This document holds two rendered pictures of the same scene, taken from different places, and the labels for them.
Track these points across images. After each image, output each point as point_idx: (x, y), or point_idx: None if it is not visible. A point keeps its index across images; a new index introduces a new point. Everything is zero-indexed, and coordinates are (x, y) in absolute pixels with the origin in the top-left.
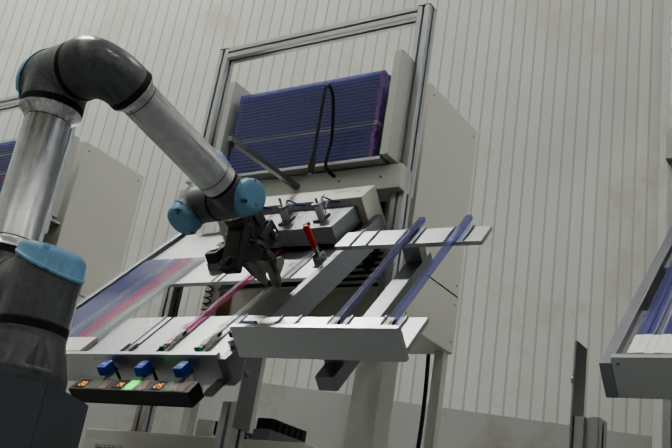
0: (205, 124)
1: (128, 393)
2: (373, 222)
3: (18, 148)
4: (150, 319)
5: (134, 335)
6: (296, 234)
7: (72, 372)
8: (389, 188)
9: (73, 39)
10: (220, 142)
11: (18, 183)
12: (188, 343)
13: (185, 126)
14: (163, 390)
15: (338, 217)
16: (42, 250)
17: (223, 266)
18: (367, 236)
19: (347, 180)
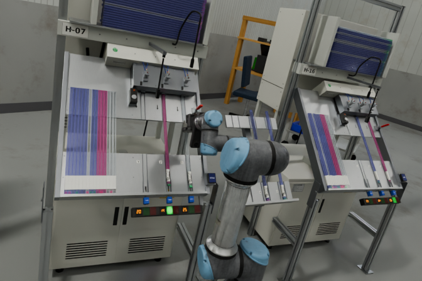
0: None
1: (170, 214)
2: (197, 78)
3: (239, 208)
4: (132, 155)
5: (135, 170)
6: (176, 91)
7: (112, 197)
8: (201, 58)
9: (281, 157)
10: (97, 0)
11: (239, 224)
12: (176, 178)
13: None
14: (190, 212)
15: (193, 83)
16: (268, 258)
17: (193, 146)
18: (235, 120)
19: (180, 47)
